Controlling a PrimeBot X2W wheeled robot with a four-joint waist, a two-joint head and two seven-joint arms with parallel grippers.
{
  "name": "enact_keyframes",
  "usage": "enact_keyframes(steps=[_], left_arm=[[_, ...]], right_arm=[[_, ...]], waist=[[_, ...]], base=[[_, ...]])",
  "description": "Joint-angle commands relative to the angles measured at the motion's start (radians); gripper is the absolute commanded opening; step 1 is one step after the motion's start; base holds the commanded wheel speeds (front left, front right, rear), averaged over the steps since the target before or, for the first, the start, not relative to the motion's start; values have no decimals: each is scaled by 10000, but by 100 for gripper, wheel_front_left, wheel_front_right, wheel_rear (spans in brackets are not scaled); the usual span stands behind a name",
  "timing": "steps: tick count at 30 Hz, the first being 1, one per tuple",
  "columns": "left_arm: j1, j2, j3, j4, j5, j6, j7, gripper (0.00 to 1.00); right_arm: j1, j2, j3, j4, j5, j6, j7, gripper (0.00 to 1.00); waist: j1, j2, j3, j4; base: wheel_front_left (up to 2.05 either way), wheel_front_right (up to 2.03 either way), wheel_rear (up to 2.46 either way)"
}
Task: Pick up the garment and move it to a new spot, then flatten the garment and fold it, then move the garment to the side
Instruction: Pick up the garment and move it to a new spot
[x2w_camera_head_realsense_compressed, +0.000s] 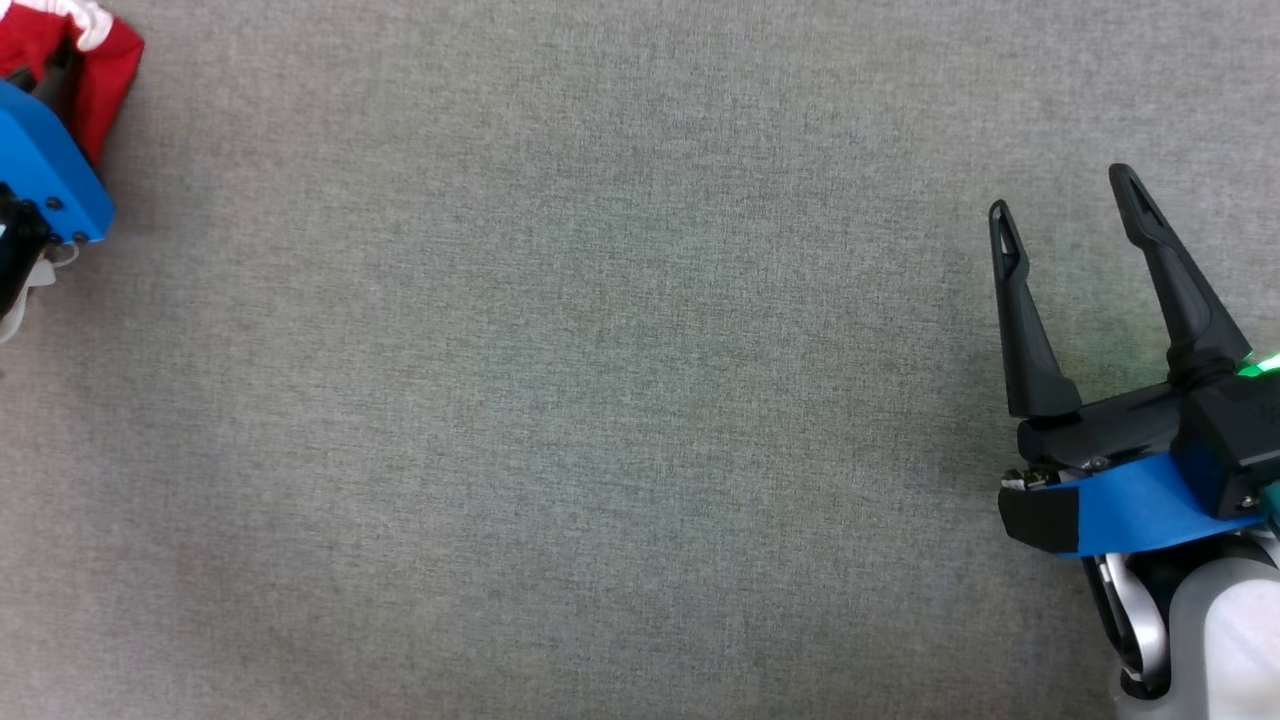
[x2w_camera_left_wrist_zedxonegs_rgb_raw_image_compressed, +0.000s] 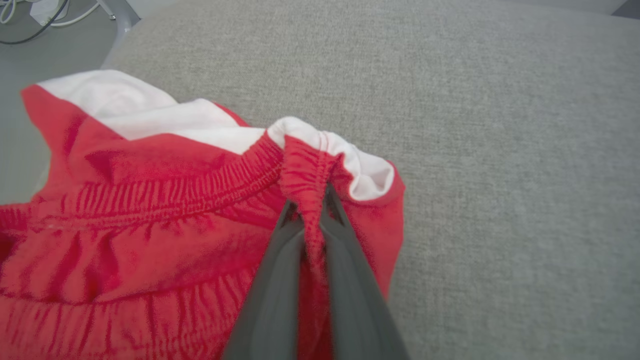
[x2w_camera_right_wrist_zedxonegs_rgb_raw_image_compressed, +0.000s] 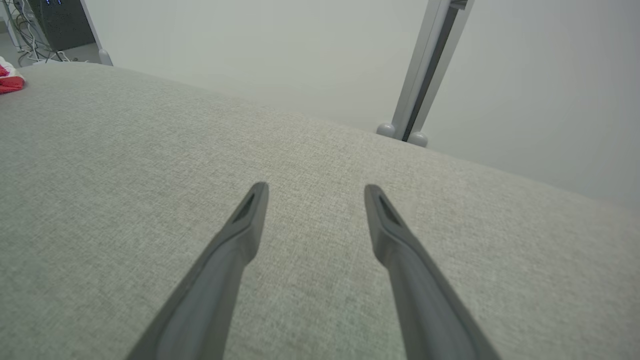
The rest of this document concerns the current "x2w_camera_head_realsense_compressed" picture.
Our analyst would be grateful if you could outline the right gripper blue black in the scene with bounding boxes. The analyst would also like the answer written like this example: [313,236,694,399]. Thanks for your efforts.
[988,162,1266,558]

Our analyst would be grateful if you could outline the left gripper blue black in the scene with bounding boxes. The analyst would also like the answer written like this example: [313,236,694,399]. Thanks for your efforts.
[0,42,116,247]

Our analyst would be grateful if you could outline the red Bulls jersey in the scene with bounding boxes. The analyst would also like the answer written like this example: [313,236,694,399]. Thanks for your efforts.
[0,0,146,166]

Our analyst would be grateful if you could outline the grey fabric sofa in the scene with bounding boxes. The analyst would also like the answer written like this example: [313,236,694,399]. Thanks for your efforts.
[0,0,1280,720]

